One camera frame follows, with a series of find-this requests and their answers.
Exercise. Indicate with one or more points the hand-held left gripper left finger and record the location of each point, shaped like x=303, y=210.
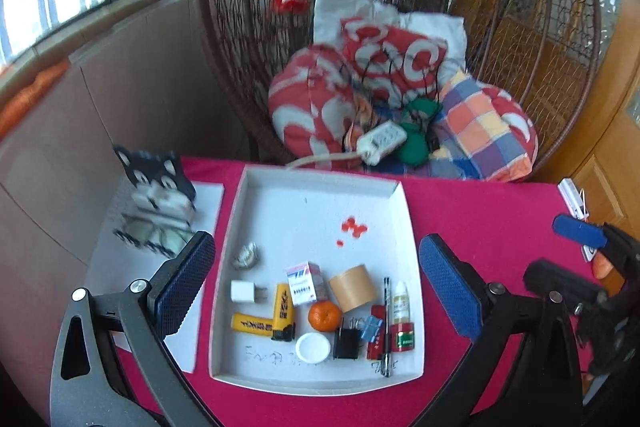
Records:
x=187, y=282

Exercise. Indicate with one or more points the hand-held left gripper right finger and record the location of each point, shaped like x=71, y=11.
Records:
x=445, y=287

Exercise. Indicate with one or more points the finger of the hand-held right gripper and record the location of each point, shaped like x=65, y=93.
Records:
x=580, y=231
x=560, y=282

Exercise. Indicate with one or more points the eye drop bottle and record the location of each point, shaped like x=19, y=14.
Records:
x=401, y=304

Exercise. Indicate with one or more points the clear black gel pen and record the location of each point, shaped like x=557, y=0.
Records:
x=386, y=297

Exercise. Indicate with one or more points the white plug charger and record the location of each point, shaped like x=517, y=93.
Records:
x=247, y=293

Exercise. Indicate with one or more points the foil ball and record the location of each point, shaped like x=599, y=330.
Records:
x=245, y=256

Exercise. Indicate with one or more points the yellow tube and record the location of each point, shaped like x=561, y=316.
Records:
x=284, y=307
x=252, y=323

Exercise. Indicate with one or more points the blue binder clip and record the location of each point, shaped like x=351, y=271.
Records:
x=370, y=329

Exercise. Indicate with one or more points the long dark red box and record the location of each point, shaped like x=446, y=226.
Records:
x=376, y=347

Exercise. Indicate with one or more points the brown tape roll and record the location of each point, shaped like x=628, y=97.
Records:
x=352, y=289

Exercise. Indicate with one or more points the black plug charger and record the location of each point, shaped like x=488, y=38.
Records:
x=346, y=343

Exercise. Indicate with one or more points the white ointment box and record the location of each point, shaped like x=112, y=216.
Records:
x=306, y=284

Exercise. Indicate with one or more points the orange mandarin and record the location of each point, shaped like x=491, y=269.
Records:
x=324, y=316

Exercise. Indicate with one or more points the white tray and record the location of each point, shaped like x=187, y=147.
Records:
x=310, y=207

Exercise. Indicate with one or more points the white clip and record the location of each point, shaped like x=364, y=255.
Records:
x=570, y=197

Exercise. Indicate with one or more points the eyeglasses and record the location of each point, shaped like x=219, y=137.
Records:
x=145, y=234

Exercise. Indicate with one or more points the white paper sheet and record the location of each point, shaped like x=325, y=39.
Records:
x=205, y=207

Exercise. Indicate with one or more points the pink tablecloth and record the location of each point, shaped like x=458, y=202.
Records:
x=475, y=207

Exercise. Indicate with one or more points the wooden door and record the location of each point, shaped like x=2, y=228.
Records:
x=620, y=147

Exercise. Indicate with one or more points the cluster of red dots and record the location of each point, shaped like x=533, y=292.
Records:
x=352, y=227

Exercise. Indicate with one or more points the cat phone holder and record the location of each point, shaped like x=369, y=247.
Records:
x=150, y=177

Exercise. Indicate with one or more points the green pouch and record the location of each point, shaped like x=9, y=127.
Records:
x=415, y=147

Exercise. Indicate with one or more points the plaid cushion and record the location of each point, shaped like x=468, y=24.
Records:
x=475, y=122

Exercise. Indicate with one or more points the white power strip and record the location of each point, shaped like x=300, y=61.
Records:
x=382, y=139

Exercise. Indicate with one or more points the large red white cushion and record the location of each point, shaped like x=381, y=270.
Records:
x=300, y=107

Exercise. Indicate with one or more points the orange cloth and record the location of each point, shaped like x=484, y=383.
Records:
x=30, y=99

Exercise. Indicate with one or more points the square red white cushion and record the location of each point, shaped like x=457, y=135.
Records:
x=370, y=52

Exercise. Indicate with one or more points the wicker hanging chair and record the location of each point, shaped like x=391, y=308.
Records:
x=235, y=32

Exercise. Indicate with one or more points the white pillow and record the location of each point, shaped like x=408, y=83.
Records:
x=340, y=17

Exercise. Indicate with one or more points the red tassel ornament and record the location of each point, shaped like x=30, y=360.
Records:
x=289, y=3

